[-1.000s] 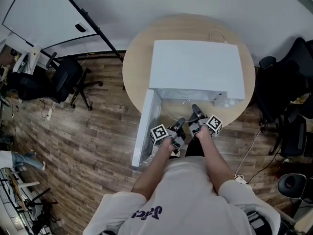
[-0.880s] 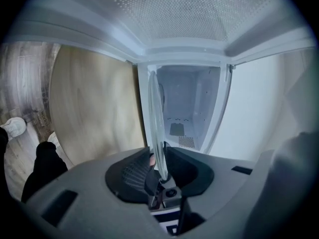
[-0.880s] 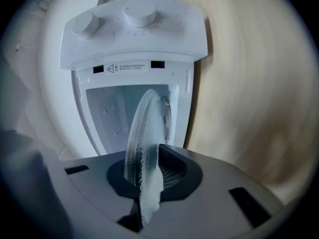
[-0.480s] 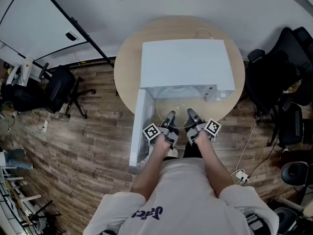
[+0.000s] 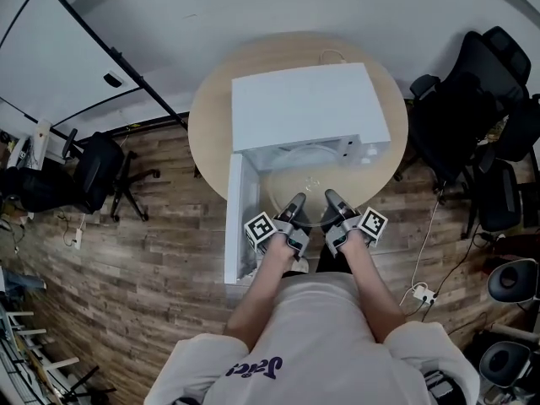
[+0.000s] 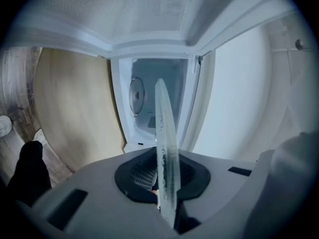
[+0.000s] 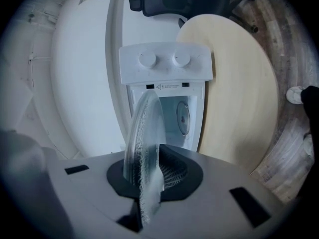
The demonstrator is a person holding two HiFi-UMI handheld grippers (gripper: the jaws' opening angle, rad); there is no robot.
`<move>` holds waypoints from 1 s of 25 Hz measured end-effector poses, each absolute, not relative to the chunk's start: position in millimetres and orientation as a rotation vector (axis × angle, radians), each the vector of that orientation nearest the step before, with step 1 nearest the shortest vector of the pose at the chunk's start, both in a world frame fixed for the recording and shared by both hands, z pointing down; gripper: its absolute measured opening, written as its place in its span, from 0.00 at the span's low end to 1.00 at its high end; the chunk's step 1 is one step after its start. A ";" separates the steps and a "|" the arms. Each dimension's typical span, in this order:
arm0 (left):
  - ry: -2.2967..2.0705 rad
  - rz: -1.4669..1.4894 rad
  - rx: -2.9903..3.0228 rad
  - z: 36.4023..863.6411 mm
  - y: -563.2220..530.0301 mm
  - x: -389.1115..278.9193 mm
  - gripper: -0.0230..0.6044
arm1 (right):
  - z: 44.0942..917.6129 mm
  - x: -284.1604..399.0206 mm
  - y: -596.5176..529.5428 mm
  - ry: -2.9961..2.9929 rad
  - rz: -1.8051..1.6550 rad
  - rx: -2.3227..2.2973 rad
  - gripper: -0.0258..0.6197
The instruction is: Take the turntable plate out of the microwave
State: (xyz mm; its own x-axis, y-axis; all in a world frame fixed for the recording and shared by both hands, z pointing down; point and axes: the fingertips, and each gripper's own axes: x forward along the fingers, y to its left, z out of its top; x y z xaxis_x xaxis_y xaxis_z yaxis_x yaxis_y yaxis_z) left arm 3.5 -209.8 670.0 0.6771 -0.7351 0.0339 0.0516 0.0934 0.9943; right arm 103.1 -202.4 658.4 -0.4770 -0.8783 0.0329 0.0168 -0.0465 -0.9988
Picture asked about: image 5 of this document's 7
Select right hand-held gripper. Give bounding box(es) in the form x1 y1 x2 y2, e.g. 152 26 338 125
323 188 389 257

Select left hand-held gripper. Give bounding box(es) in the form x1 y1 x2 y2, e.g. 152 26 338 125
243 192 312 263

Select clear glass turntable plate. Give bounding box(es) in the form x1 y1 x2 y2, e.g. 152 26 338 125
263 143 364 230

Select white microwave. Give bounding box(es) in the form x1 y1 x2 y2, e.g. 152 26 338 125
223 62 392 286

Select person's left forearm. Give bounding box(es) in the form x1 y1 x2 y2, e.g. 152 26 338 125
223 237 297 350

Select person's right forearm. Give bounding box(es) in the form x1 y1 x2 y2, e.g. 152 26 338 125
342 229 408 346

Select person's black trousers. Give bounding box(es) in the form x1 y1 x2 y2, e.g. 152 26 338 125
281 242 354 278

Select white power strip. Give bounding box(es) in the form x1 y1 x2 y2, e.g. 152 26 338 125
410 282 440 306

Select person's white shirt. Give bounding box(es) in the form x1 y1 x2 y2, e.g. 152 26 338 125
144 271 481 405

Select tall black mesh office chair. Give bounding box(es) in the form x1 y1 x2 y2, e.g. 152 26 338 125
393 25 532 205

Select black office chair with armrests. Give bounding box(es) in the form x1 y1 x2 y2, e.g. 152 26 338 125
461 94 540 240

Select round black and white stool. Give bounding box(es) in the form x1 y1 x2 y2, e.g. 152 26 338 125
486 257 540 305
478 339 533 386

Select small black office chair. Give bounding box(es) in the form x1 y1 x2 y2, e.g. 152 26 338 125
62 127 162 224

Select white power adapter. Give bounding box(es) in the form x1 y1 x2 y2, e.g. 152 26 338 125
68 220 88 251

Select black bag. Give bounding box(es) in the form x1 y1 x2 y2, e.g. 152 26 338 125
0 165 82 215

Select black-framed whiteboard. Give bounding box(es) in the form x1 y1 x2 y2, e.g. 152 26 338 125
0 0 189 131

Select white power strip cable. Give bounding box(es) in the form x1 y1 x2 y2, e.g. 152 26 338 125
397 200 440 308

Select black floor cable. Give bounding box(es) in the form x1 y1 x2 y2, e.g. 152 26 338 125
435 233 495 296

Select white microwave power cable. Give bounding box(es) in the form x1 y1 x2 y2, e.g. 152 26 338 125
317 49 349 67

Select white wire shelf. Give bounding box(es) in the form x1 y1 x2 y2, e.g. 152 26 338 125
0 267 82 405

